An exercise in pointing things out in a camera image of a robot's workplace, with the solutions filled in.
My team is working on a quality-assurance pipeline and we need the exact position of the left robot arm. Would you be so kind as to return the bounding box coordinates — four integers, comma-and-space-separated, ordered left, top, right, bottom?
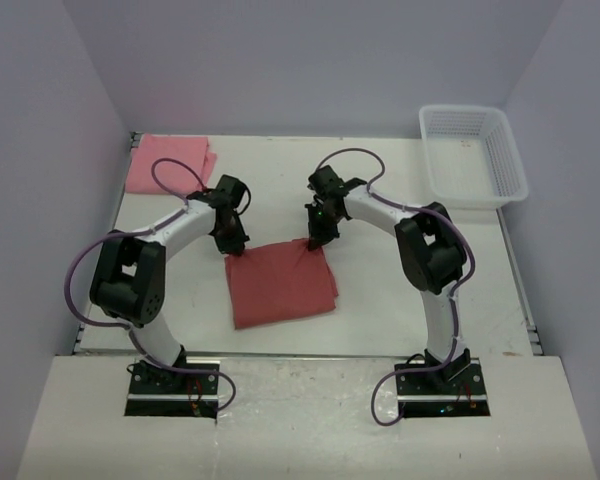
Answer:
89, 175, 251, 374

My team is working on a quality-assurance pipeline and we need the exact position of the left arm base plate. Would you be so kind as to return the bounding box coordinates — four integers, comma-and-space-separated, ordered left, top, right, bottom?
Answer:
124, 360, 219, 420

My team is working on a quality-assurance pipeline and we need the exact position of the folded pink t shirt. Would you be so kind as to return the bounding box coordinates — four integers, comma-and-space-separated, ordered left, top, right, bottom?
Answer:
125, 134, 217, 195

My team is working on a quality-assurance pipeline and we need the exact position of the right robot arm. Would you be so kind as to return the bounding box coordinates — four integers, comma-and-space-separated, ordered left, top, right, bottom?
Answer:
305, 166, 470, 382

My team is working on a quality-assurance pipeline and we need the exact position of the white plastic basket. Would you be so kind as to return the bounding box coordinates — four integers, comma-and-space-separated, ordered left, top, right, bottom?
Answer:
419, 104, 529, 210

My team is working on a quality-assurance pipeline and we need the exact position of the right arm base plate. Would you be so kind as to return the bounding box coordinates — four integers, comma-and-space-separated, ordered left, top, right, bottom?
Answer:
396, 359, 491, 419

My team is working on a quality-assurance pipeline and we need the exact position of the red t shirt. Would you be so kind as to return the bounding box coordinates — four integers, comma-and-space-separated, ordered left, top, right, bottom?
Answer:
225, 239, 339, 330

